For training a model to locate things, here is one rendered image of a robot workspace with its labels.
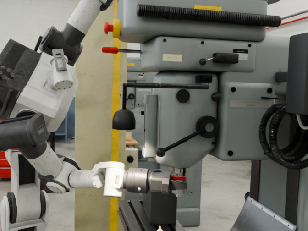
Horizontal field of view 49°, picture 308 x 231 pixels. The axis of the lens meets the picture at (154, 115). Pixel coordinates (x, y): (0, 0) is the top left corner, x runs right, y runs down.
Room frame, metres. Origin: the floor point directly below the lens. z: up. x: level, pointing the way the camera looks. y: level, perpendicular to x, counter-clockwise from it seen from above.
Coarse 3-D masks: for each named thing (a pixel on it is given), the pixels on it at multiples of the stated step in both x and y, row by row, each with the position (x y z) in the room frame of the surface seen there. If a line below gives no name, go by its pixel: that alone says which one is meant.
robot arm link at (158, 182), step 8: (144, 168) 1.19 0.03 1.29; (136, 176) 1.15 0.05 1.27; (144, 176) 1.15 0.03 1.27; (152, 176) 1.15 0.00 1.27; (160, 176) 1.16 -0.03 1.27; (168, 176) 1.15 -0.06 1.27; (136, 184) 1.14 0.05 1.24; (144, 184) 1.14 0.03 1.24; (152, 184) 1.14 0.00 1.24; (160, 184) 1.13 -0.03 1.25; (168, 184) 1.11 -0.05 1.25; (136, 192) 1.16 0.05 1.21; (144, 192) 1.15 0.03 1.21; (168, 192) 1.12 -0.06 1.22
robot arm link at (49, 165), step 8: (48, 144) 1.23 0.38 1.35; (48, 152) 1.21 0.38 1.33; (32, 160) 1.18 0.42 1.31; (40, 160) 1.19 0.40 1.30; (48, 160) 1.21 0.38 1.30; (56, 160) 1.26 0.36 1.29; (72, 160) 1.33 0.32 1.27; (40, 168) 1.22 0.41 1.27; (48, 168) 1.23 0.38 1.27; (56, 168) 1.26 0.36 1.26; (40, 176) 1.26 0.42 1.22; (48, 176) 1.26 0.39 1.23; (48, 184) 1.27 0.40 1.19; (56, 184) 1.26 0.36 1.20; (56, 192) 1.31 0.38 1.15; (64, 192) 1.29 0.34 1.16
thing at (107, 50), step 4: (104, 48) 1.20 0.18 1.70; (108, 48) 1.20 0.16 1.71; (112, 48) 1.20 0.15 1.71; (116, 48) 1.21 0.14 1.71; (104, 52) 1.20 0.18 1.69; (108, 52) 1.20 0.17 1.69; (112, 52) 1.20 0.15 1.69; (116, 52) 1.21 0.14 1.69; (124, 52) 1.22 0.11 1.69; (128, 52) 1.22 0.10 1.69; (132, 52) 1.23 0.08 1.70; (136, 52) 1.23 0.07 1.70; (140, 52) 1.23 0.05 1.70
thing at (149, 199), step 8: (152, 192) 1.46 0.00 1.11; (160, 192) 1.47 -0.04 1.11; (144, 200) 1.63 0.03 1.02; (152, 200) 1.46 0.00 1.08; (160, 200) 1.47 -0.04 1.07; (168, 200) 1.48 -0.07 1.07; (176, 200) 1.48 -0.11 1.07; (144, 208) 1.62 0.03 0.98; (152, 208) 1.46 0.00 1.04; (160, 208) 1.47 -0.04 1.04; (168, 208) 1.48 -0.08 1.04; (176, 208) 1.49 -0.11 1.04; (152, 216) 1.46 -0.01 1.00; (160, 216) 1.47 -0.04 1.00; (168, 216) 1.48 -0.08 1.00; (152, 224) 1.46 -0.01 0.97
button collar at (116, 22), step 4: (116, 20) 1.09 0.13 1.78; (112, 24) 1.13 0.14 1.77; (116, 24) 1.09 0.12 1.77; (120, 24) 1.09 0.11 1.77; (116, 28) 1.09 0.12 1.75; (120, 28) 1.09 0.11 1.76; (112, 32) 1.12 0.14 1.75; (116, 32) 1.09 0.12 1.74; (112, 36) 1.12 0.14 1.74; (116, 36) 1.10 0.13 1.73
